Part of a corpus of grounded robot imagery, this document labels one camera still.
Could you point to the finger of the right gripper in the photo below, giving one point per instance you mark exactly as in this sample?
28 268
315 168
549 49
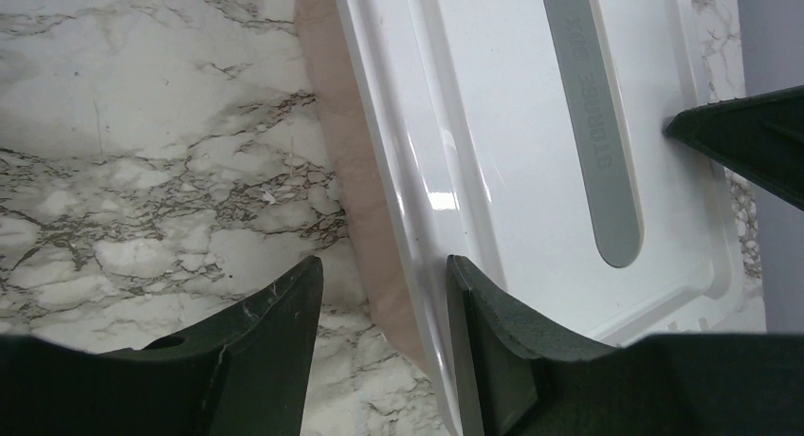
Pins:
759 137

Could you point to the pink plastic bin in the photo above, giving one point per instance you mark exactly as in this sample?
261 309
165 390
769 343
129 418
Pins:
350 149

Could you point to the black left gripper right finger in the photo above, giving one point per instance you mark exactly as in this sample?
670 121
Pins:
520 373

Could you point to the white plastic lid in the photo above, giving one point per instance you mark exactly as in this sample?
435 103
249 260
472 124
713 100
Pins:
527 136

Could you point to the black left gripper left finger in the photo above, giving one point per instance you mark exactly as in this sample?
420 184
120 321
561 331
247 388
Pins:
241 371

